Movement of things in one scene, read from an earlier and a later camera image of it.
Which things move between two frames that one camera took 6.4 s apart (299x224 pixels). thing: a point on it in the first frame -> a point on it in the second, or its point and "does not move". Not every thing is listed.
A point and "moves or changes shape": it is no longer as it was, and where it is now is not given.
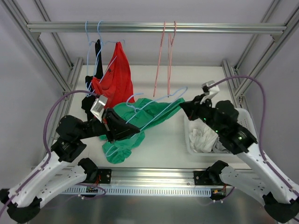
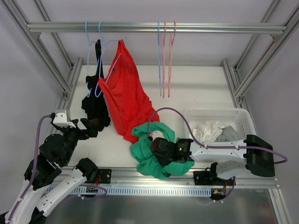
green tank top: [142, 114] -> [141, 152]
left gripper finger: [119, 127] -> [91, 127]
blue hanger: [129, 118] -> [160, 56]
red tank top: [116, 83] moves or changes shape
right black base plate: [208, 178] does not move
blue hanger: [102, 42] -> [105, 43]
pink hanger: [169, 48] does not move
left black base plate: [105, 175] does not move
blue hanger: [89, 43] does not move
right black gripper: [199, 108] -> [156, 149]
